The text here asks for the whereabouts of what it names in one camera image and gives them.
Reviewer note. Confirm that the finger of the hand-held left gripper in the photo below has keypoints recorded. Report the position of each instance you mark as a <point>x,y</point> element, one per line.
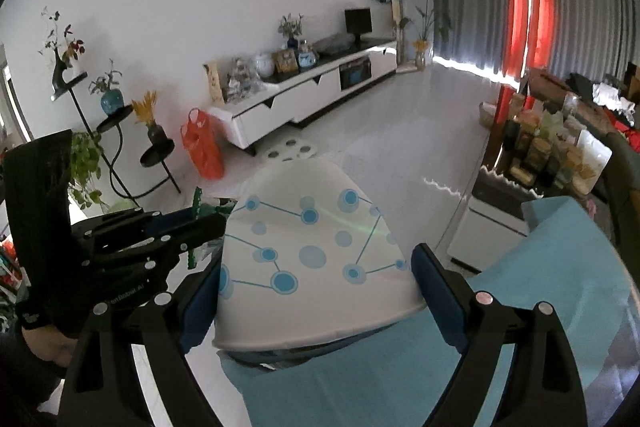
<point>170,224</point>
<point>200,231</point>

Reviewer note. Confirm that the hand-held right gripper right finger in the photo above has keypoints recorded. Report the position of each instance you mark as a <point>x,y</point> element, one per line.
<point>435,294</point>

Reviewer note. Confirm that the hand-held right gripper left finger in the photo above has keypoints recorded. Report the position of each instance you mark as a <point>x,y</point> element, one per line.
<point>197,312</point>

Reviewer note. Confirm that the white paper cup blue dots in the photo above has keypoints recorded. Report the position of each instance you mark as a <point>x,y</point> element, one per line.
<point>310,297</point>

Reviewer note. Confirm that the person's left forearm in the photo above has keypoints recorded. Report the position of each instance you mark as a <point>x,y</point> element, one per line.
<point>25,389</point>

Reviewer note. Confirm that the person's left hand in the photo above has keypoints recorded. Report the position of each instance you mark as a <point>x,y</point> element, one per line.
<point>47,346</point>

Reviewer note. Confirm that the green serrated plastic strip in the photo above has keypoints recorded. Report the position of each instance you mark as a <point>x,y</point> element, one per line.
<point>196,202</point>

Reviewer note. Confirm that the black metal plant stand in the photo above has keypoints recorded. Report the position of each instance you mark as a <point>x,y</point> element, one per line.
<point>157,154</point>

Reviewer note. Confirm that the orange plastic bag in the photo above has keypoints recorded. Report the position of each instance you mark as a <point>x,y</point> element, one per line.
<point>202,147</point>

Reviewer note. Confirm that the dark vase yellow flowers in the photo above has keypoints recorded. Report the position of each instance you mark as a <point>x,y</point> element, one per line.
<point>152,129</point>

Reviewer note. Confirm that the green trailing potted plant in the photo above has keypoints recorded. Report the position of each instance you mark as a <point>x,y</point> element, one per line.
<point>85,162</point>

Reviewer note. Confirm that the white dotted round mat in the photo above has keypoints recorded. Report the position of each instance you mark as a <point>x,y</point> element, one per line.
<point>291,150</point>

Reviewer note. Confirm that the teal vase with plant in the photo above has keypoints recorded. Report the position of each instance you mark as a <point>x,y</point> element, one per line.
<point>111,99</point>

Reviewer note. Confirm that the wooden sign board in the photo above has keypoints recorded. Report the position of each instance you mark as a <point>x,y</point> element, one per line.
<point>213,83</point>

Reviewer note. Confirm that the glass figurine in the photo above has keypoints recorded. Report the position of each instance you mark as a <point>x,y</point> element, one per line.
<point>241,79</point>

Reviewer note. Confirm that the white tv cabinet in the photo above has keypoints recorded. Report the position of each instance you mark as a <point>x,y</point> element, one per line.
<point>300,102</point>

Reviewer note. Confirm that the coffee table with jars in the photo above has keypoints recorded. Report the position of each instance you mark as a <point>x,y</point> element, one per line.
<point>530,157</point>

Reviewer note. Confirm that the white ceramic jar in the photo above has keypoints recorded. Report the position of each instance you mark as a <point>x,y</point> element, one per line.
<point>264,65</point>

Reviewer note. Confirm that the white plastic bag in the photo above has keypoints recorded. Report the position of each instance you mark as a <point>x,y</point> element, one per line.
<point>592,162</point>

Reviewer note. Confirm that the blue and white vase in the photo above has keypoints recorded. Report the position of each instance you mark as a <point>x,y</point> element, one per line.
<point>308,55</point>

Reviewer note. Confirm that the red leaf plant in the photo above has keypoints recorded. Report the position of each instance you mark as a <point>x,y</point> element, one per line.
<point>62,42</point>

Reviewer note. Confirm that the dark green sofa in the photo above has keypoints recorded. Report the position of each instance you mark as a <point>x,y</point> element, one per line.
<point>625,187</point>

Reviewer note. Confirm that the flower vase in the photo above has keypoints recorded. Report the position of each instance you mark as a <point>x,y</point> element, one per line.
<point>291,32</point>

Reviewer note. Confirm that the grey flat box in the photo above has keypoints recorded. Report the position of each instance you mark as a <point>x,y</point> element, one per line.
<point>332,43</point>

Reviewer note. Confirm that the red cloth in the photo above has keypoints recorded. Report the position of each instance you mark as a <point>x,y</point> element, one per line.
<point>627,129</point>

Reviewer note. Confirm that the black monitor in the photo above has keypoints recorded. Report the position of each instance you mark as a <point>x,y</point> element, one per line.
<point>358,23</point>

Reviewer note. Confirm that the white cloth pile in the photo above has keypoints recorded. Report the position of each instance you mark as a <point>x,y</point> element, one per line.
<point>612,97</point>

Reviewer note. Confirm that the tall leafy plant in vase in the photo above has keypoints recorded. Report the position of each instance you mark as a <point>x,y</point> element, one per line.
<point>425,27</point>

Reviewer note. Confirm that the orange curtain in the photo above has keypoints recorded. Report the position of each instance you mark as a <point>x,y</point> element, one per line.
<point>541,7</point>
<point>515,7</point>

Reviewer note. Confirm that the brown picture frame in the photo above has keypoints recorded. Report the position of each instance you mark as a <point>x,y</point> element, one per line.
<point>285,61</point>

